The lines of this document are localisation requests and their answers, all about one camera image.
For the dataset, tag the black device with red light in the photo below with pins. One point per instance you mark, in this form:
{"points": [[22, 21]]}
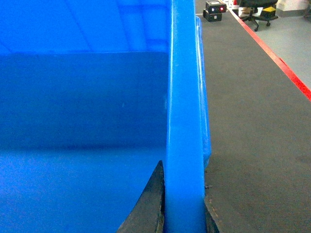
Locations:
{"points": [[213, 10]]}

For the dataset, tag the large blue plastic crate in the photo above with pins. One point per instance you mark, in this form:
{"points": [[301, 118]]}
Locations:
{"points": [[93, 93]]}

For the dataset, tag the black office chair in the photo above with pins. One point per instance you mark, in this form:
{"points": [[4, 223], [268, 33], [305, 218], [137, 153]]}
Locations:
{"points": [[260, 10]]}

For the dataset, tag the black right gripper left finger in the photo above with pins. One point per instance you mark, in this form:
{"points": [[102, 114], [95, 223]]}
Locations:
{"points": [[148, 214]]}

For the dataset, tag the red floor edge strip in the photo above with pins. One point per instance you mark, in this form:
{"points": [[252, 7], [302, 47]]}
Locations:
{"points": [[277, 60]]}

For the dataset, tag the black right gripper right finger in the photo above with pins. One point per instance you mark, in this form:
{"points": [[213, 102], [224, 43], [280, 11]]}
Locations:
{"points": [[211, 217]]}

